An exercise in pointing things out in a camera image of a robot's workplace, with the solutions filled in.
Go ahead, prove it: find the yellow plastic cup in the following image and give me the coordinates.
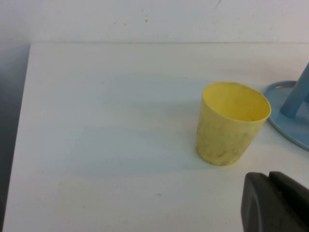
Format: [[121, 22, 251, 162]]
[[195, 81, 272, 167]]

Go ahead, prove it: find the blue cup stand with pegs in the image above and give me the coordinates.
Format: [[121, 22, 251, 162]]
[[263, 61, 309, 152]]

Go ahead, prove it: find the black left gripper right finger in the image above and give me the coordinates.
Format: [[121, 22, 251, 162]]
[[269, 171, 309, 212]]

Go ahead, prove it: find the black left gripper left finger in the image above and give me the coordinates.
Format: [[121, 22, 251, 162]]
[[240, 172, 309, 232]]

